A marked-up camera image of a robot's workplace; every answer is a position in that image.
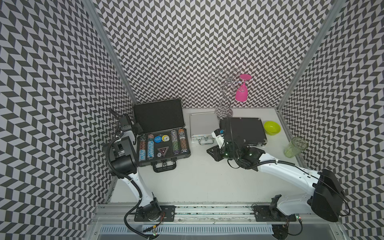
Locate teal white chip row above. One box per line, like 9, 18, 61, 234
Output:
147, 134, 155, 160

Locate clear all-in triangle plaque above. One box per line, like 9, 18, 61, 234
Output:
157, 147, 169, 158

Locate small silver poker case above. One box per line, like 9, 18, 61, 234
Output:
190, 112, 219, 146

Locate blue small blind button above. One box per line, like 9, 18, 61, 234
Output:
154, 136, 163, 143

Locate chrome wire glass rack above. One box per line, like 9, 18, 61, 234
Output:
213, 68, 239, 120

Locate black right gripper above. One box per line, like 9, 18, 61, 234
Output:
206, 144, 240, 162

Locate pink wine glass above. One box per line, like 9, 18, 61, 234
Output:
235, 74, 252, 103

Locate large black poker case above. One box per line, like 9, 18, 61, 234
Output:
134, 99, 191, 173

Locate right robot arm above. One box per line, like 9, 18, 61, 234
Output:
208, 129, 347, 223

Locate black carbon poker case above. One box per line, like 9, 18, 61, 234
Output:
220, 118, 268, 147

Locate chip row blue green purple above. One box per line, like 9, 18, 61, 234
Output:
171, 130, 180, 155

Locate green translucent cup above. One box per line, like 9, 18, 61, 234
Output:
284, 137, 309, 158

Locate mixed brown chip row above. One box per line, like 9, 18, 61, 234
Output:
139, 136, 147, 162

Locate lime green bowl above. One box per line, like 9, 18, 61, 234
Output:
264, 121, 281, 136

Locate chip row red blue brown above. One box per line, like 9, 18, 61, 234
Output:
178, 129, 188, 153

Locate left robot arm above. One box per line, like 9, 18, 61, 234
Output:
103, 108, 165, 222

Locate yellow 1 poker chip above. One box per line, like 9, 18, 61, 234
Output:
162, 135, 170, 142

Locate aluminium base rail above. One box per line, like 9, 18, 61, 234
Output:
89, 202, 340, 225

